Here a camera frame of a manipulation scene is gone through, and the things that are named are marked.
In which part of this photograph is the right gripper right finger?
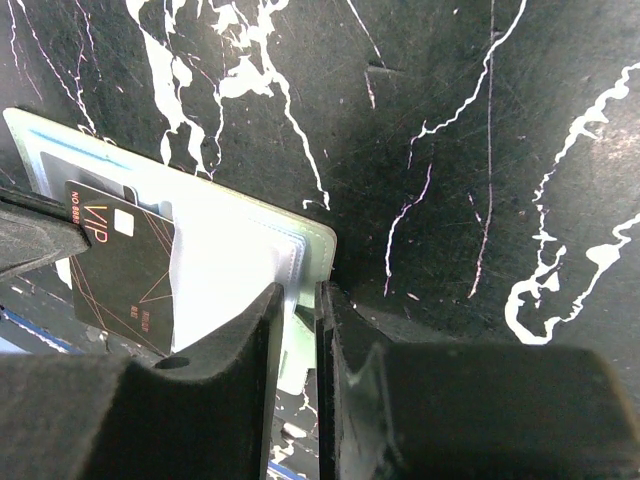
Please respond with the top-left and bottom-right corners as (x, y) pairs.
(315, 281), (639, 479)

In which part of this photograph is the green card holder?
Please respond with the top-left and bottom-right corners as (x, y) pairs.
(3, 108), (336, 395)

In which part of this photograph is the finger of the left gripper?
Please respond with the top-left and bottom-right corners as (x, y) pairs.
(1, 187), (90, 282)

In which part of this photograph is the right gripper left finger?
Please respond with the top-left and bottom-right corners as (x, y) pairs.
(1, 284), (284, 479)

